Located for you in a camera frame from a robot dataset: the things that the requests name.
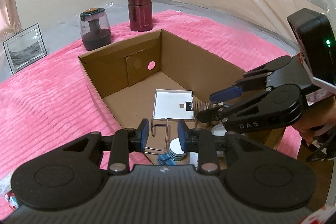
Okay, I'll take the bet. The pink curtain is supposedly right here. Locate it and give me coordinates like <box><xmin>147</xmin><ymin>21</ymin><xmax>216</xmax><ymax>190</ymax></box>
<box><xmin>0</xmin><ymin>0</ymin><xmax>22</xmax><ymax>42</ymax></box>

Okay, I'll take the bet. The pink ribbed blanket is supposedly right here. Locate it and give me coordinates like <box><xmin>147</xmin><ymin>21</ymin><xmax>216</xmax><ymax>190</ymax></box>
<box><xmin>1</xmin><ymin>9</ymin><xmax>295</xmax><ymax>179</ymax></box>

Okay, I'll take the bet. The framed landscape picture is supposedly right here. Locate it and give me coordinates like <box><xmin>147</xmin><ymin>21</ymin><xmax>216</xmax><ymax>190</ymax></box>
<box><xmin>3</xmin><ymin>23</ymin><xmax>48</xmax><ymax>75</ymax></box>

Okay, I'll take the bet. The bent metal wire stand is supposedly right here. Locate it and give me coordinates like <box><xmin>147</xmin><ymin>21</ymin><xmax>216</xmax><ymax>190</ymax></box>
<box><xmin>144</xmin><ymin>118</ymin><xmax>169</xmax><ymax>155</ymax></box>

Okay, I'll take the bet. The blue binder clip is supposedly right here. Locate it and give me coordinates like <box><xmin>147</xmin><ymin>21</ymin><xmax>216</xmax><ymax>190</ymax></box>
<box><xmin>157</xmin><ymin>154</ymin><xmax>177</xmax><ymax>166</ymax></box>

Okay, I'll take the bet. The small white-lidded jar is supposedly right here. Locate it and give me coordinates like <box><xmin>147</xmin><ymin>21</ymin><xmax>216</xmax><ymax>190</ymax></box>
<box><xmin>169</xmin><ymin>138</ymin><xmax>186</xmax><ymax>161</ymax></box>

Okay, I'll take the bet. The clear box of floss picks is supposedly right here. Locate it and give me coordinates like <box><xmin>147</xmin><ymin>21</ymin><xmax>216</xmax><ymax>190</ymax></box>
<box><xmin>0</xmin><ymin>173</ymin><xmax>13</xmax><ymax>197</ymax></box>

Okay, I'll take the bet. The red Doraemon toy figure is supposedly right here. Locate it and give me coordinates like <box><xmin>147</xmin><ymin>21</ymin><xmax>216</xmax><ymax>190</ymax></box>
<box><xmin>5</xmin><ymin>191</ymin><xmax>19</xmax><ymax>210</ymax></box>

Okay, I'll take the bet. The clear dark grinder jar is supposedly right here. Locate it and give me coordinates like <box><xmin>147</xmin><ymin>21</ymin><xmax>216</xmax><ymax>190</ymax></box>
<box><xmin>80</xmin><ymin>7</ymin><xmax>112</xmax><ymax>51</ymax></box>

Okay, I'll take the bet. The metal spring holder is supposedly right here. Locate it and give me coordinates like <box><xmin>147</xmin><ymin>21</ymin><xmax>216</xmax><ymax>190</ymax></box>
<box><xmin>193</xmin><ymin>99</ymin><xmax>219</xmax><ymax>128</ymax></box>

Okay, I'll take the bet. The white remote control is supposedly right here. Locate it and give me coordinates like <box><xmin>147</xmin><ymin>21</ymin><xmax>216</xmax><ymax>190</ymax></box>
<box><xmin>189</xmin><ymin>151</ymin><xmax>224</xmax><ymax>167</ymax></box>

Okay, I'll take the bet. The brown cardboard box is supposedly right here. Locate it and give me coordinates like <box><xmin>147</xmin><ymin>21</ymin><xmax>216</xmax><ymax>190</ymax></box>
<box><xmin>78</xmin><ymin>28</ymin><xmax>285</xmax><ymax>169</ymax></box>

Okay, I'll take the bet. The white square tray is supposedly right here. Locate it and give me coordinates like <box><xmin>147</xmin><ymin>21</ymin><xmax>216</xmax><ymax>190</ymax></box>
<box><xmin>153</xmin><ymin>89</ymin><xmax>194</xmax><ymax>120</ymax></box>

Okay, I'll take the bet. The dark red canister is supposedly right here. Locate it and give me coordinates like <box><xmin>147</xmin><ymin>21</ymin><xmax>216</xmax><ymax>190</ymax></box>
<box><xmin>128</xmin><ymin>0</ymin><xmax>153</xmax><ymax>32</ymax></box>

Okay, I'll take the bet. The person's right hand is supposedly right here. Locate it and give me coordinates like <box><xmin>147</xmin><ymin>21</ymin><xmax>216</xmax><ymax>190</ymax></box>
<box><xmin>292</xmin><ymin>108</ymin><xmax>335</xmax><ymax>145</ymax></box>

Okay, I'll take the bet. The black camera box green light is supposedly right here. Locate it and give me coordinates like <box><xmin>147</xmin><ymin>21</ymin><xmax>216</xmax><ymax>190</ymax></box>
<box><xmin>287</xmin><ymin>8</ymin><xmax>335</xmax><ymax>94</ymax></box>

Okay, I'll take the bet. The white square night light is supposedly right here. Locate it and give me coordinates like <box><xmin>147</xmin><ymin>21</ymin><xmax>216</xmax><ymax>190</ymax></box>
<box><xmin>211</xmin><ymin>123</ymin><xmax>227</xmax><ymax>136</ymax></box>

